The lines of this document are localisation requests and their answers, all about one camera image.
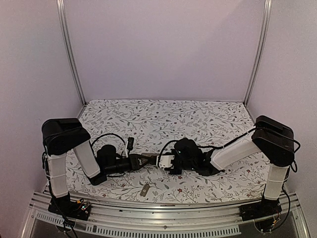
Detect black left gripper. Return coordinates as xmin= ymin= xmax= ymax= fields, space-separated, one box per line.
xmin=105 ymin=154 xmax=152 ymax=175

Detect white remote control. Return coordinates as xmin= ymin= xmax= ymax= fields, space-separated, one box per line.
xmin=141 ymin=153 xmax=159 ymax=165

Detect grey battery compartment cover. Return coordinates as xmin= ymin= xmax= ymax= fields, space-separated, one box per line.
xmin=140 ymin=184 xmax=150 ymax=197

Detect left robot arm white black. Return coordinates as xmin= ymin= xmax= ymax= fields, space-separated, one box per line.
xmin=42 ymin=118 xmax=156 ymax=215

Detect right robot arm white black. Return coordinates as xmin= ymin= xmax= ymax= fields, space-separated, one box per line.
xmin=157 ymin=116 xmax=297 ymax=216

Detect floral patterned table mat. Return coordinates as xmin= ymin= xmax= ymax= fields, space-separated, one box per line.
xmin=66 ymin=100 xmax=269 ymax=204

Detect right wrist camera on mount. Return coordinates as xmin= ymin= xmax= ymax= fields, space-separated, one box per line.
xmin=156 ymin=155 xmax=175 ymax=169

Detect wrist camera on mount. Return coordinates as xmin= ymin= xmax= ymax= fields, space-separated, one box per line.
xmin=124 ymin=137 xmax=134 ymax=158
xmin=156 ymin=155 xmax=175 ymax=169

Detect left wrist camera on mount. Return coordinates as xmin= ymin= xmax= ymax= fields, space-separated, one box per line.
xmin=124 ymin=137 xmax=134 ymax=158

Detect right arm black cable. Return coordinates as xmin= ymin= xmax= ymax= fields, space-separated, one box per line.
xmin=158 ymin=140 xmax=179 ymax=162

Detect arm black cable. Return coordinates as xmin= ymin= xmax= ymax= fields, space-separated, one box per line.
xmin=158 ymin=140 xmax=179 ymax=162
xmin=90 ymin=133 xmax=127 ymax=154

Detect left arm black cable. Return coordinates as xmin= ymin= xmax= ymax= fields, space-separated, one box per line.
xmin=90 ymin=133 xmax=127 ymax=154

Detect front aluminium rail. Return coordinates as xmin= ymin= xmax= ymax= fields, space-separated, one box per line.
xmin=22 ymin=191 xmax=309 ymax=237

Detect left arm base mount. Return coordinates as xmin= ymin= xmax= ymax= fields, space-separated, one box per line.
xmin=48 ymin=195 xmax=91 ymax=221

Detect white slotted cable duct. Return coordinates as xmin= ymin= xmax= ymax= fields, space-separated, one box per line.
xmin=34 ymin=210 xmax=242 ymax=237

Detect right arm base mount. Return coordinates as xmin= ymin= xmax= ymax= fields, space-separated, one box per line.
xmin=239 ymin=198 xmax=282 ymax=221

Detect left aluminium frame post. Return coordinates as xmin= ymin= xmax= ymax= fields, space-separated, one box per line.
xmin=56 ymin=0 xmax=87 ymax=107

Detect aluminium frame post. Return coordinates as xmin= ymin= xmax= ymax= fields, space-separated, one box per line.
xmin=243 ymin=0 xmax=272 ymax=107
xmin=56 ymin=0 xmax=87 ymax=107

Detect right aluminium frame post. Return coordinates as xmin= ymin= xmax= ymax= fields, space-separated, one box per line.
xmin=243 ymin=0 xmax=272 ymax=107

